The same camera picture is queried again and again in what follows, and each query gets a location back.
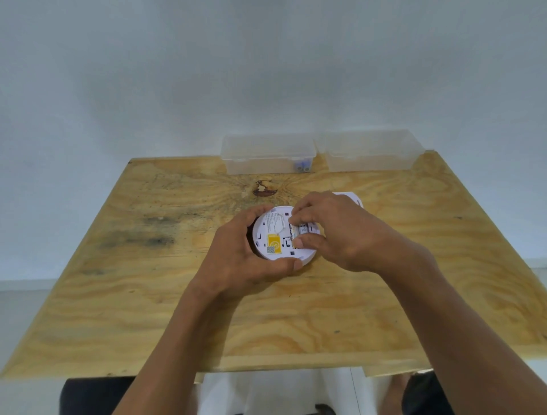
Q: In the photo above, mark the person's left hand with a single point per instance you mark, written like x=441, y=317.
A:
x=226, y=260

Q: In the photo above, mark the person's right hand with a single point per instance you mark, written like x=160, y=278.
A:
x=354, y=239

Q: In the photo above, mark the person's right thumb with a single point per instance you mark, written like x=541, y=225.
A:
x=308, y=243

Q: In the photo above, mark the person's left thumb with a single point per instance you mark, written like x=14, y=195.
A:
x=283, y=267

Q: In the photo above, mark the black and gold battery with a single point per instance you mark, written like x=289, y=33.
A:
x=298, y=229

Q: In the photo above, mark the white round smoke detector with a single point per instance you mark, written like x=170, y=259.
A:
x=273, y=239

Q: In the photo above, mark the person's left forearm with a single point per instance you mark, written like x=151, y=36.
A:
x=171, y=355

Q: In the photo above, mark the person's right forearm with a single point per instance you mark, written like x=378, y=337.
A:
x=461, y=342

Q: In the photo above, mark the white round mounting plate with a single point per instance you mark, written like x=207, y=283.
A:
x=352, y=199

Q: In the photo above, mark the clear plastic box with batteries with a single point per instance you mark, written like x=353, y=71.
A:
x=267, y=154

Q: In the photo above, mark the empty clear plastic box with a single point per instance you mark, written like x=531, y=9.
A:
x=371, y=149

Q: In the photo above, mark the person's right leg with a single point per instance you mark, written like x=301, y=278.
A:
x=395, y=395

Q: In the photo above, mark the black shorts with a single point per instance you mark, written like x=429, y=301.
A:
x=92, y=397

